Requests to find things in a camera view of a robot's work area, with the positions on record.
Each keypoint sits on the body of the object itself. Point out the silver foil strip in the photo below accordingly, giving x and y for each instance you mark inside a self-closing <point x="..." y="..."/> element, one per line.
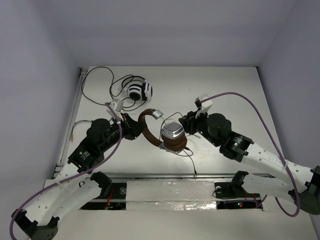
<point x="170" y="195"/>

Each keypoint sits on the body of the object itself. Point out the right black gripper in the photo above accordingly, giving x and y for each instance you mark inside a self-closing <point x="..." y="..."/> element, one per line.
<point x="189" y="121"/>

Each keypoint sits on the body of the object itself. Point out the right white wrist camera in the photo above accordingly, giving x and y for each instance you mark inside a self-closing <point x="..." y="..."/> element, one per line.
<point x="203" y="104"/>

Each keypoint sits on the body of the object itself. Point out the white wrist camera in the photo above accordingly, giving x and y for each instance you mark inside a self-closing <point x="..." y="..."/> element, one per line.
<point x="114" y="108"/>
<point x="203" y="104"/>

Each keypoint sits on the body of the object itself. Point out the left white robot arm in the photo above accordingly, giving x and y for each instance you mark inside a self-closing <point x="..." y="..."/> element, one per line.
<point x="78" y="182"/>

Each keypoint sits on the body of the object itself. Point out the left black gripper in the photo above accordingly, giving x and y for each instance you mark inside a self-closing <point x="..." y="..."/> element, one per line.
<point x="128" y="125"/>

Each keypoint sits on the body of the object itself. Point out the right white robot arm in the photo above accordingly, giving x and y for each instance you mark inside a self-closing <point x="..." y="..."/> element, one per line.
<point x="289" y="181"/>

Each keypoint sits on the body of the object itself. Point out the aluminium rail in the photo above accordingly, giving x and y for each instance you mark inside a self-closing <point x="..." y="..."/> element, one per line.
<point x="138" y="176"/>

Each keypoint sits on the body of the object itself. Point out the white black headphones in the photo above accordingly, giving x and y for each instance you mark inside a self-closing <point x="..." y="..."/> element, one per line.
<point x="136" y="88"/>

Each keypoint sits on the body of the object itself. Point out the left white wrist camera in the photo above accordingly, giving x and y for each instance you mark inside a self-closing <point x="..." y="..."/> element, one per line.
<point x="114" y="108"/>

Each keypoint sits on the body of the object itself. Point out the brown silver headphones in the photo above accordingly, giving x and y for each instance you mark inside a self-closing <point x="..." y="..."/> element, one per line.
<point x="172" y="135"/>

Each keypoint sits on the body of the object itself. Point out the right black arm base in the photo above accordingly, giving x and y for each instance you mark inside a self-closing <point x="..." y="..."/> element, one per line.
<point x="230" y="195"/>

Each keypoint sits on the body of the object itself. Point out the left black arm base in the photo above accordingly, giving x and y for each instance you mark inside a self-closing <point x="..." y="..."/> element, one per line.
<point x="112" y="195"/>

